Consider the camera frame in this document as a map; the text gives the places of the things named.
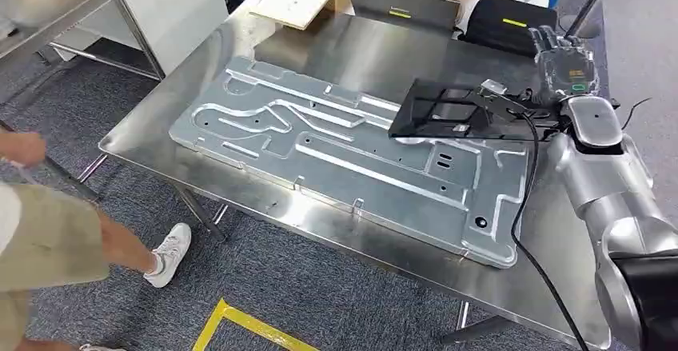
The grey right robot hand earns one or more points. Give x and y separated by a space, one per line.
569 70

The black metal bracket plate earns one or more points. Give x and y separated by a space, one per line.
418 118

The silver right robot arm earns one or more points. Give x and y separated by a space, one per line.
609 189

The black bag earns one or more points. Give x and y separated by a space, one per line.
503 28

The grey laptop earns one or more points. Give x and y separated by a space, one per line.
402 7

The large stamped metal panel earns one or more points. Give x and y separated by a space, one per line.
344 168

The yellow floor tape square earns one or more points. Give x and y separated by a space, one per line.
238 319

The person's white sneaker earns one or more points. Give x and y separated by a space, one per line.
169 253
100 347

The person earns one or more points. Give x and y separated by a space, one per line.
47 232

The black stanchion post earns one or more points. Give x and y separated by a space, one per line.
588 4

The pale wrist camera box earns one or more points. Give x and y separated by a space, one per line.
492 87

